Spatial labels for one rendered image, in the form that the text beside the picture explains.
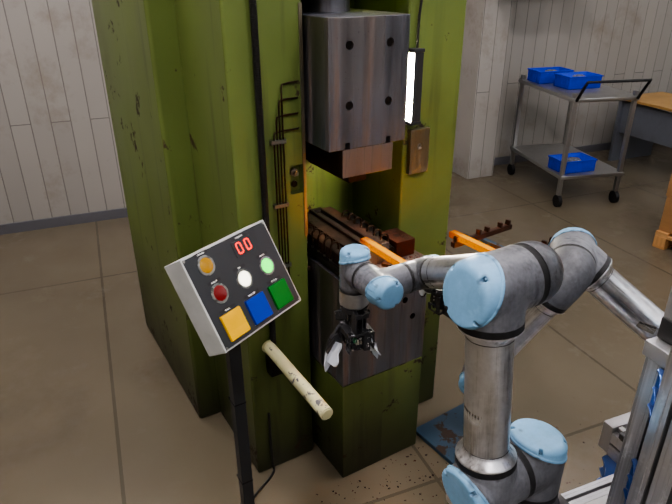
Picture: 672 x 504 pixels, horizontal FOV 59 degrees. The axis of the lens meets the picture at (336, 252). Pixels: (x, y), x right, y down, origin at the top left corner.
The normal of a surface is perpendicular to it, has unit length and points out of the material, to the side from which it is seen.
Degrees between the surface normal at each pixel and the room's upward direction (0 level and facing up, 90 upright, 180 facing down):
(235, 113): 90
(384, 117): 90
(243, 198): 90
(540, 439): 7
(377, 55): 90
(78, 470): 0
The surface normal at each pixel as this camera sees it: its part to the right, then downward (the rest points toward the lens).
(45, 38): 0.37, 0.40
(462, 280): -0.87, 0.12
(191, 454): 0.00, -0.90
